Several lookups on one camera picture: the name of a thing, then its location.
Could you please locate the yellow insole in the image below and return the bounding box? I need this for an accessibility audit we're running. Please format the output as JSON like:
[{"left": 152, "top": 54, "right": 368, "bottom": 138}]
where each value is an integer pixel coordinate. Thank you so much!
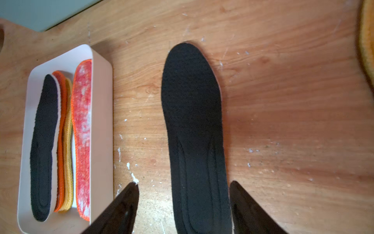
[
  {"left": 358, "top": 0, "right": 374, "bottom": 86},
  {"left": 59, "top": 79, "right": 74, "bottom": 213}
]

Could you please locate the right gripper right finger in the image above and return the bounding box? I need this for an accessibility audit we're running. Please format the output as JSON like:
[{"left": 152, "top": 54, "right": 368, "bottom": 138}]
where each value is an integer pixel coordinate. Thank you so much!
[{"left": 229, "top": 181, "right": 286, "bottom": 234}]

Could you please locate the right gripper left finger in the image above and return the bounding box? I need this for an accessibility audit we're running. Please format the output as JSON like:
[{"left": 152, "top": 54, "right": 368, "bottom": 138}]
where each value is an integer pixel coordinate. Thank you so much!
[{"left": 83, "top": 182, "right": 139, "bottom": 234}]

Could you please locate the black insole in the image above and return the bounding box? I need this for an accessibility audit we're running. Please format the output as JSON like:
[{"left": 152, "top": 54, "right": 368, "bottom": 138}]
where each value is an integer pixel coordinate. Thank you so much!
[
  {"left": 161, "top": 43, "right": 232, "bottom": 234},
  {"left": 30, "top": 74, "right": 59, "bottom": 222}
]

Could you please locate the white storage tray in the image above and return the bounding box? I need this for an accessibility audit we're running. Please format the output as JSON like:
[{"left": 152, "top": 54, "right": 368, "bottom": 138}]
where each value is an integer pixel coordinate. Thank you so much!
[{"left": 17, "top": 44, "right": 114, "bottom": 234}]

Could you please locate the red insole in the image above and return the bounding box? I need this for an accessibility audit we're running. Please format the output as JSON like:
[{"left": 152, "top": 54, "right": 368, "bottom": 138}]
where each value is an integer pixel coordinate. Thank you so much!
[
  {"left": 52, "top": 71, "right": 67, "bottom": 213},
  {"left": 71, "top": 59, "right": 93, "bottom": 221}
]

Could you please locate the grey lidded storage bin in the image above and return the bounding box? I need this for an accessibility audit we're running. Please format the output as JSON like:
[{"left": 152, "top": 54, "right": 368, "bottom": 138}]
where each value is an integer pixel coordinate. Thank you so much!
[{"left": 1, "top": 0, "right": 98, "bottom": 32}]

